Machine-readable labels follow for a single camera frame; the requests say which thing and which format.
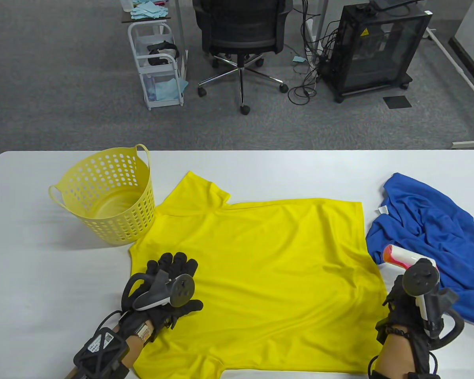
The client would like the person's left hand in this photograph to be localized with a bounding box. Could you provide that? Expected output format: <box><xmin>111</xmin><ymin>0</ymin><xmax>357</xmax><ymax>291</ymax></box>
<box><xmin>118</xmin><ymin>253</ymin><xmax>204</xmax><ymax>345</ymax></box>

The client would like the person's right hand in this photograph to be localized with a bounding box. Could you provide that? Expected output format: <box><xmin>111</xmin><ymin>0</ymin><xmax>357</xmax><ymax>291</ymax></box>
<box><xmin>375</xmin><ymin>274</ymin><xmax>435</xmax><ymax>350</ymax></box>

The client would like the pink lint roller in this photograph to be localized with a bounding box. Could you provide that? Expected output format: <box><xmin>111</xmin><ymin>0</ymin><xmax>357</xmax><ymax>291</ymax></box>
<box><xmin>382</xmin><ymin>245</ymin><xmax>437</xmax><ymax>271</ymax></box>

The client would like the blue t-shirt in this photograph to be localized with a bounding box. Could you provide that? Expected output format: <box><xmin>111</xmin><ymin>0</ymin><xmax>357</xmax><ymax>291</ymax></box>
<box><xmin>365</xmin><ymin>173</ymin><xmax>474</xmax><ymax>326</ymax></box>

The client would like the yellow t-shirt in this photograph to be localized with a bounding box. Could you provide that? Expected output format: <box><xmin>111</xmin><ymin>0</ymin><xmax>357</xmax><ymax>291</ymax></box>
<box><xmin>128</xmin><ymin>171</ymin><xmax>389</xmax><ymax>379</ymax></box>

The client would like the person's left forearm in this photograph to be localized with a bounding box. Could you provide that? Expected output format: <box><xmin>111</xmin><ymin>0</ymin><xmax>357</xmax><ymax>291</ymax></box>
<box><xmin>65</xmin><ymin>334</ymin><xmax>150</xmax><ymax>379</ymax></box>

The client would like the person's right forearm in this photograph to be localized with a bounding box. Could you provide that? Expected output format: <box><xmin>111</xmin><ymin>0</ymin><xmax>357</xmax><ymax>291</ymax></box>
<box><xmin>373</xmin><ymin>336</ymin><xmax>431</xmax><ymax>379</ymax></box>

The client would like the grey left hand controller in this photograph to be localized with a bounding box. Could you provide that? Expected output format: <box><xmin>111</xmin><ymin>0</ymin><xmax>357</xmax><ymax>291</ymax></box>
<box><xmin>121</xmin><ymin>272</ymin><xmax>195</xmax><ymax>312</ymax></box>

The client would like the grey hand controller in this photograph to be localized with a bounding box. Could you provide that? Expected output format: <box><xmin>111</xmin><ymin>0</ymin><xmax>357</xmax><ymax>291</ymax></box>
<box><xmin>402</xmin><ymin>264</ymin><xmax>465</xmax><ymax>350</ymax></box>
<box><xmin>121</xmin><ymin>272</ymin><xmax>195</xmax><ymax>312</ymax></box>

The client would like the grey right hand controller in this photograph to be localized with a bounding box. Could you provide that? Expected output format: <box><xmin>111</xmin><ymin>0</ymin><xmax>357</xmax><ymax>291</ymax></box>
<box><xmin>402</xmin><ymin>264</ymin><xmax>465</xmax><ymax>350</ymax></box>

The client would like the yellow perforated plastic basket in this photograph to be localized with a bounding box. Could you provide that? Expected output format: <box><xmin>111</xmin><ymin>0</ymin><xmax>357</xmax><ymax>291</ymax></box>
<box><xmin>49</xmin><ymin>144</ymin><xmax>156</xmax><ymax>246</ymax></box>

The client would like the light blue cloth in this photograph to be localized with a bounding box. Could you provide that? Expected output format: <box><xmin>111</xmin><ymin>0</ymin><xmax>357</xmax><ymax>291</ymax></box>
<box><xmin>148</xmin><ymin>77</ymin><xmax>189</xmax><ymax>101</ymax></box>

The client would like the black floor plate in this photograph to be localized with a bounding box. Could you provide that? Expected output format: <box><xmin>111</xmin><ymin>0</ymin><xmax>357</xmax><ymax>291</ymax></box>
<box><xmin>382</xmin><ymin>96</ymin><xmax>412</xmax><ymax>109</ymax></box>

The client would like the black headset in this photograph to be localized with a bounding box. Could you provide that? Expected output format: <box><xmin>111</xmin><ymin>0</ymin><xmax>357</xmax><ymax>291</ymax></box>
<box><xmin>147</xmin><ymin>41</ymin><xmax>180</xmax><ymax>66</ymax></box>

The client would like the white rolling cart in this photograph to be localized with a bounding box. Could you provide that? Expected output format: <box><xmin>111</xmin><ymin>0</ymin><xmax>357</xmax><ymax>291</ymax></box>
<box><xmin>127</xmin><ymin>21</ymin><xmax>189</xmax><ymax>111</ymax></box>

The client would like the black office chair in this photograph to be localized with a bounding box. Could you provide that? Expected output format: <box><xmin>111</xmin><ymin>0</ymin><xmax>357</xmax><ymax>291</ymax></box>
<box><xmin>192</xmin><ymin>0</ymin><xmax>293</xmax><ymax>115</ymax></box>

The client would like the pile of light blue cloths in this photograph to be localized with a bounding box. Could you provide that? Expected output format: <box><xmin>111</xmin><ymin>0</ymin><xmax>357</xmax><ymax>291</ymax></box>
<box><xmin>130</xmin><ymin>0</ymin><xmax>171</xmax><ymax>20</ymax></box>

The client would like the black equipment cabinet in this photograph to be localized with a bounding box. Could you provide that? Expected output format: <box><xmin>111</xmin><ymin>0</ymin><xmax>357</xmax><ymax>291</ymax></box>
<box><xmin>322</xmin><ymin>0</ymin><xmax>433</xmax><ymax>104</ymax></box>

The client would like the white desk leg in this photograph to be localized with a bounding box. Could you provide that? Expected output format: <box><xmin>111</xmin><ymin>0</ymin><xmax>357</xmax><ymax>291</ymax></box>
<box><xmin>302</xmin><ymin>0</ymin><xmax>329</xmax><ymax>64</ymax></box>

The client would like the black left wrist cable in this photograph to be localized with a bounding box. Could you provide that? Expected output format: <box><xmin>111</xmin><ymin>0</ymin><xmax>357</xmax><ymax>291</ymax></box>
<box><xmin>95</xmin><ymin>310</ymin><xmax>123</xmax><ymax>336</ymax></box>

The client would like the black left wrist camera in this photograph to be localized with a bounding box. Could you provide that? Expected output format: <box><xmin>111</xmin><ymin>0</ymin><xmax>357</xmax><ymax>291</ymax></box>
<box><xmin>73</xmin><ymin>332</ymin><xmax>131</xmax><ymax>379</ymax></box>

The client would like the tangle of black cables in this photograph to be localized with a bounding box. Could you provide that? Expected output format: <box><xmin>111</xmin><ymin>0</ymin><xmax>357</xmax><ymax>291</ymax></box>
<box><xmin>288</xmin><ymin>0</ymin><xmax>340</xmax><ymax>105</ymax></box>

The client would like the white desk base frame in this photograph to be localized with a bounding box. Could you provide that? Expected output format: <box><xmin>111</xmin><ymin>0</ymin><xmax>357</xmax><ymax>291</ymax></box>
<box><xmin>426</xmin><ymin>27</ymin><xmax>474</xmax><ymax>150</ymax></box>

